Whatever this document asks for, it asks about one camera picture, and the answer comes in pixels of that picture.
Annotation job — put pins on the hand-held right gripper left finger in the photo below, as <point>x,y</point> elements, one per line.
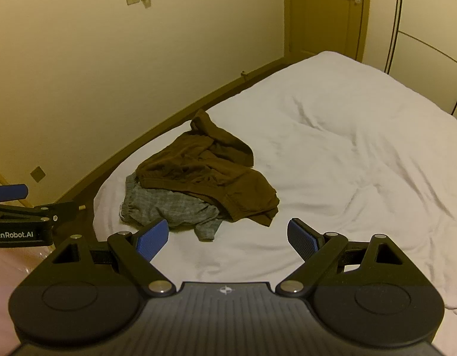
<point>152,239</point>

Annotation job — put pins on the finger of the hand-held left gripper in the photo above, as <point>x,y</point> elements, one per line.
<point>9,192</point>
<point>61,209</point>

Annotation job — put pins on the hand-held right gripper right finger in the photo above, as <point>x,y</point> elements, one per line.
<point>302,239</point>

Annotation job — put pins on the brown pants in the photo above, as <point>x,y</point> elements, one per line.
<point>213,178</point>

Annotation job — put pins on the thin wooden stick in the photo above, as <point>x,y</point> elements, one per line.
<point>6,181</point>

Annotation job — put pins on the grey plaid garment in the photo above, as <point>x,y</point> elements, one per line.
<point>169,207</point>

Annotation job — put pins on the white bed duvet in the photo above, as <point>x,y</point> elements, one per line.
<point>343,137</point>

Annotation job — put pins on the wooden door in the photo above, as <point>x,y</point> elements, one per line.
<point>317,15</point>

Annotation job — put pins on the cream panelled wardrobe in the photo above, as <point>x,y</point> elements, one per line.
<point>428,15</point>

